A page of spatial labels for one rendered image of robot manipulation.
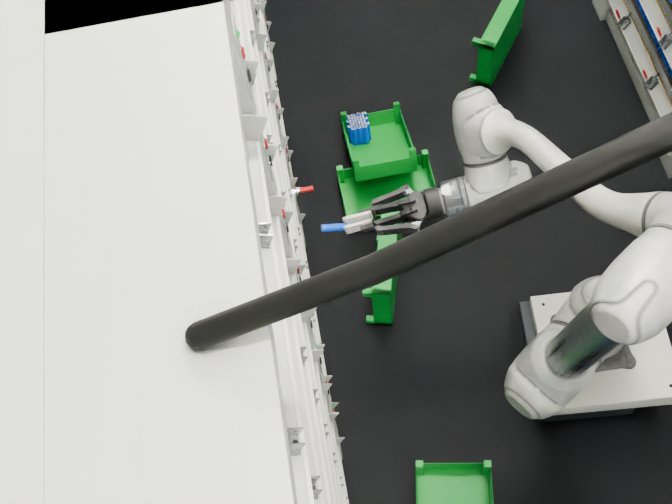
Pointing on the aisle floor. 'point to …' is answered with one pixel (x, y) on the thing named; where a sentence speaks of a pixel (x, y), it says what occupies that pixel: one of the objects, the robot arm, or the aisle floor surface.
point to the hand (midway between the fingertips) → (358, 222)
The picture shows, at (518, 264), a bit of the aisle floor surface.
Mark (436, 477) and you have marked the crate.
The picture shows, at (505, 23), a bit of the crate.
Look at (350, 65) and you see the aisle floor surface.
